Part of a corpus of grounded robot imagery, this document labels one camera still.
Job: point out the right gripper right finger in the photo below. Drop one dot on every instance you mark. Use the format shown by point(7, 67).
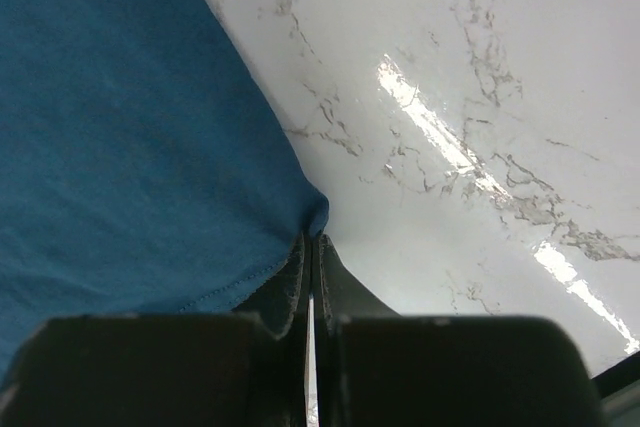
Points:
point(379, 368)

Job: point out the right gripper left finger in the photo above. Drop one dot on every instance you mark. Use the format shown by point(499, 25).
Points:
point(243, 368)

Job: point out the blue t shirt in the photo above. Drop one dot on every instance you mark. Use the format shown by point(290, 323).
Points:
point(142, 169)

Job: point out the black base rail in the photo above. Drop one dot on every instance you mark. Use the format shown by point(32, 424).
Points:
point(618, 377)

